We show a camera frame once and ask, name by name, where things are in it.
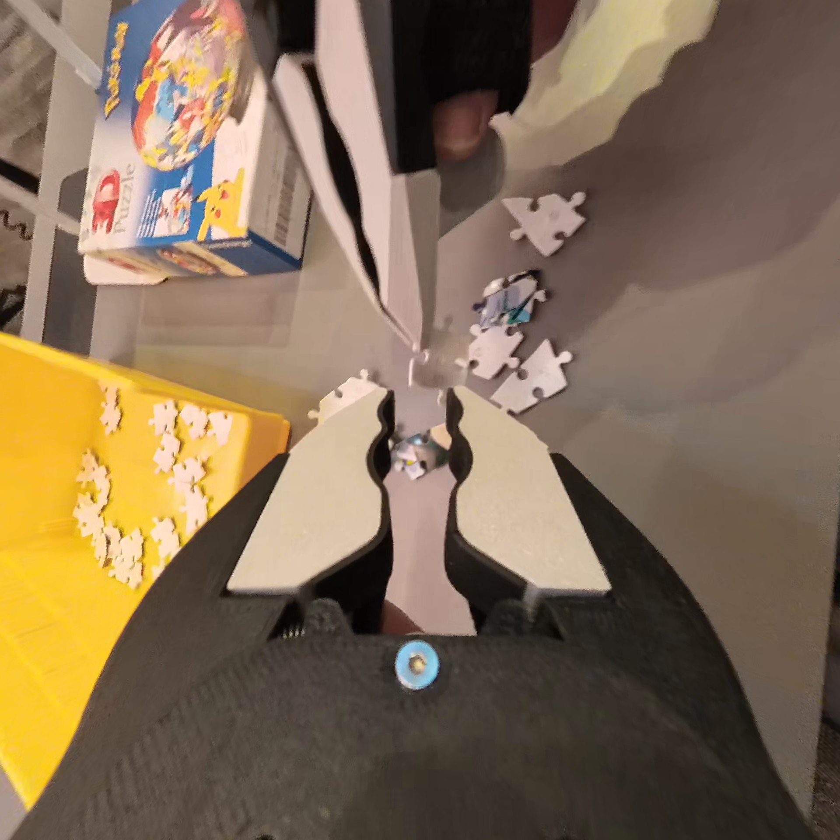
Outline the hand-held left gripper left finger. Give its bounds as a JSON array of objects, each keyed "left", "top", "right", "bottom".
[{"left": 226, "top": 388, "right": 395, "bottom": 634}]

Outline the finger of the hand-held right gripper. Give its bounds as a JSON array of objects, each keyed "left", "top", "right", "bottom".
[
  {"left": 272, "top": 56, "right": 416, "bottom": 347},
  {"left": 315, "top": 0, "right": 439, "bottom": 347}
]

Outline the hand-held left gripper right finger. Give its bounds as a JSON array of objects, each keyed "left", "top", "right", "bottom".
[{"left": 446, "top": 387, "right": 611, "bottom": 634}]

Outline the printed jigsaw piece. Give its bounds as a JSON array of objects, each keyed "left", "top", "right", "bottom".
[
  {"left": 474, "top": 269, "right": 547, "bottom": 329},
  {"left": 388, "top": 427, "right": 450, "bottom": 480}
]

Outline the white jigsaw piece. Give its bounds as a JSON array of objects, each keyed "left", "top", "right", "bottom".
[
  {"left": 407, "top": 335, "right": 470, "bottom": 388},
  {"left": 502, "top": 192, "right": 587, "bottom": 258},
  {"left": 491, "top": 339, "right": 573, "bottom": 416},
  {"left": 308, "top": 369, "right": 388, "bottom": 421},
  {"left": 459, "top": 325, "right": 526, "bottom": 380}
]

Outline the yellow plastic bin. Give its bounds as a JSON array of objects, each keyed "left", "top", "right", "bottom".
[{"left": 0, "top": 331, "right": 291, "bottom": 811}]

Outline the blue puzzle box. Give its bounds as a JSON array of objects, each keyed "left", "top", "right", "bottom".
[{"left": 77, "top": 0, "right": 314, "bottom": 287}]

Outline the pile of puzzle pieces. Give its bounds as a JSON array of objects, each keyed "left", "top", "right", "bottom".
[{"left": 72, "top": 382, "right": 235, "bottom": 589}]

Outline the person's right hand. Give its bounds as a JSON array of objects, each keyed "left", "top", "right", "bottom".
[{"left": 432, "top": 91, "right": 501, "bottom": 164}]

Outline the white metal table frame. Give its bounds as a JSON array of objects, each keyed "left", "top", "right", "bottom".
[{"left": 0, "top": 0, "right": 135, "bottom": 342}]

